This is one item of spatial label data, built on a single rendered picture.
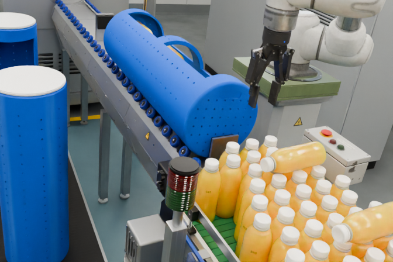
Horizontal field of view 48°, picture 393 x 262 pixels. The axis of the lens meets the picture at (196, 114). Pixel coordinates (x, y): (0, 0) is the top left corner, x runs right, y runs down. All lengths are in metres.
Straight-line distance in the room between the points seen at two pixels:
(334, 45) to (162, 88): 0.80
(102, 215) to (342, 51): 1.63
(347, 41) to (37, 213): 1.47
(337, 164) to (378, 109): 1.97
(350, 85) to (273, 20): 1.96
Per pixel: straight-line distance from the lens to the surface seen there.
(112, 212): 2.72
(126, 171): 2.70
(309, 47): 2.00
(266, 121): 2.06
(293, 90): 1.94
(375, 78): 3.18
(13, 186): 1.92
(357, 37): 1.95
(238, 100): 1.44
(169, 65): 1.56
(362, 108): 3.24
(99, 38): 2.60
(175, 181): 0.89
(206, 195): 1.25
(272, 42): 1.20
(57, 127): 1.80
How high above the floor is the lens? 1.76
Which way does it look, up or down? 27 degrees down
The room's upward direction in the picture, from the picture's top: 8 degrees clockwise
